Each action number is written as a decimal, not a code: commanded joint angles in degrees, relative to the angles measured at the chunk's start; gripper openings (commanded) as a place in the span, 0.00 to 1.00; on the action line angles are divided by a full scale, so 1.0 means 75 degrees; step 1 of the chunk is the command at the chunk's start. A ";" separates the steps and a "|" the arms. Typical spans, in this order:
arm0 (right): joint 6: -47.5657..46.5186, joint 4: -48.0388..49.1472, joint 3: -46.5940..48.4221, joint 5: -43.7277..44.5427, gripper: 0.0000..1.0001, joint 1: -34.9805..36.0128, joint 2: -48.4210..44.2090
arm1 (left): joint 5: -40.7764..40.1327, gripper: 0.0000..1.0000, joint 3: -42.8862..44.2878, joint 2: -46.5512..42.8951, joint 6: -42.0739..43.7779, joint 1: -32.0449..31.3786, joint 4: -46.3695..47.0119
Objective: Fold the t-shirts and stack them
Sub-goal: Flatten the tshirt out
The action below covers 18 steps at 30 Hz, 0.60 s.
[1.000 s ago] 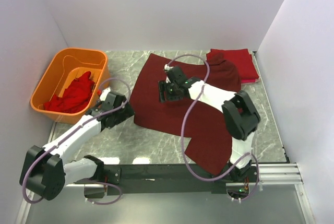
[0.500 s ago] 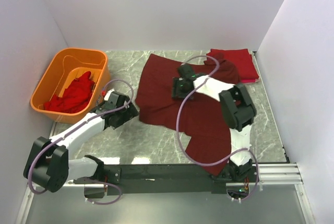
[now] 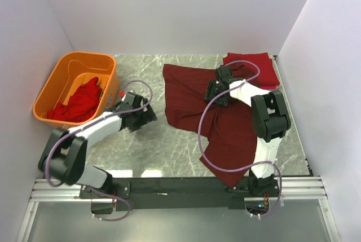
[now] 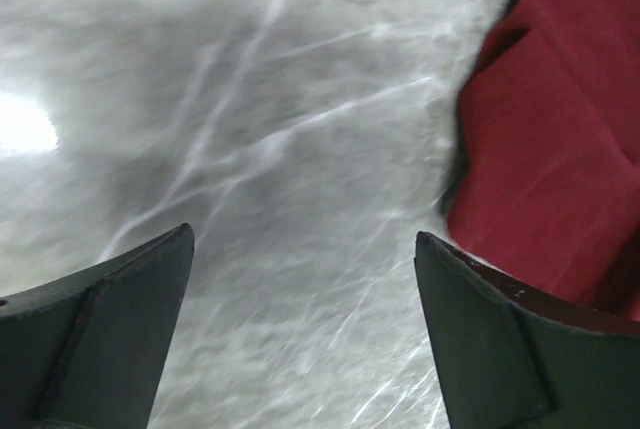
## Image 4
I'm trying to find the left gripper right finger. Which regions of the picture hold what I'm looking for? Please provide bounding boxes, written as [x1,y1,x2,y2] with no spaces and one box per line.
[414,232,639,429]

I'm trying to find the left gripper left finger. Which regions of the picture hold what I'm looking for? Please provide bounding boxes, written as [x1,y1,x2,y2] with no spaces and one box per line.
[1,224,194,428]

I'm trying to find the dark red t shirt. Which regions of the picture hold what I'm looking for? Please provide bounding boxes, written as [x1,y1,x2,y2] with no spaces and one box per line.
[447,0,639,320]

